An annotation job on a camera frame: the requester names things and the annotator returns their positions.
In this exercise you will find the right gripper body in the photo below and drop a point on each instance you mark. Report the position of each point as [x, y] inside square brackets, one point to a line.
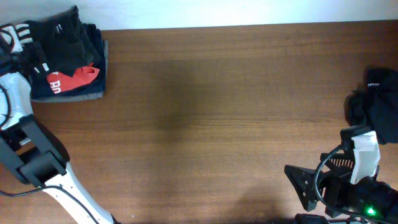
[336, 177]

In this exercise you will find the dark green t-shirt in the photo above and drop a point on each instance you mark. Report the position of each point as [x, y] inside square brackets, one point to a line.
[51, 44]

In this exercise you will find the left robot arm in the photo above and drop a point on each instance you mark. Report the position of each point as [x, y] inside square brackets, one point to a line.
[33, 154]

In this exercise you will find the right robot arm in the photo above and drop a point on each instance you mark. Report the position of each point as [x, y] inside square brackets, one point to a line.
[386, 196]

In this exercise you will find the folded navy blue garment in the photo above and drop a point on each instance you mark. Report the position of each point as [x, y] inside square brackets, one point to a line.
[93, 43]

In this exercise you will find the folded red printed t-shirt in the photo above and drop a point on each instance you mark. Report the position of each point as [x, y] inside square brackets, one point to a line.
[59, 82]

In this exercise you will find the black garment pile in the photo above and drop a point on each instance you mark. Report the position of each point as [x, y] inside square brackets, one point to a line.
[374, 104]

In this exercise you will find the folded grey garment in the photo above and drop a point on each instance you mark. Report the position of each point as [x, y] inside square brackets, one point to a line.
[94, 90]

